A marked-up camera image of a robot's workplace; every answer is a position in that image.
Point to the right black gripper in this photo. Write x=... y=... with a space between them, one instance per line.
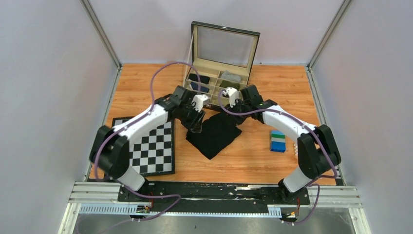
x=237 y=121

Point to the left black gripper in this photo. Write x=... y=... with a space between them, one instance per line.
x=195 y=126

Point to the black underwear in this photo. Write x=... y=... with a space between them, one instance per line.
x=217 y=133

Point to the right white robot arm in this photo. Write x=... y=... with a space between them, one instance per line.
x=317 y=150

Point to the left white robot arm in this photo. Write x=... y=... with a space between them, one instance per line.
x=111 y=147

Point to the olive green rolled cloth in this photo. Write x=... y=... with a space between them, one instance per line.
x=226 y=84

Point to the navy rolled cloth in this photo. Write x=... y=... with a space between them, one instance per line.
x=202 y=88

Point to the grey rolled cloth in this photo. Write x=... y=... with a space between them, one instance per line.
x=230 y=76

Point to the blue green brick stack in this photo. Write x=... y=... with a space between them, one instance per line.
x=277 y=141

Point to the black white checkerboard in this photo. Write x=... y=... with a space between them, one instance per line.
x=154 y=153

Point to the black compartment storage box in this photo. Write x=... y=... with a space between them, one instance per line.
x=215 y=49

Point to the white blue brick block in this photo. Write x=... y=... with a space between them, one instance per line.
x=295 y=149

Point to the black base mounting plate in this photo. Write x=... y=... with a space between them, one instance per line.
x=215 y=197

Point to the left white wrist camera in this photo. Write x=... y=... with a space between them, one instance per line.
x=199 y=101

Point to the aluminium frame rail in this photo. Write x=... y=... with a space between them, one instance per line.
x=89 y=198

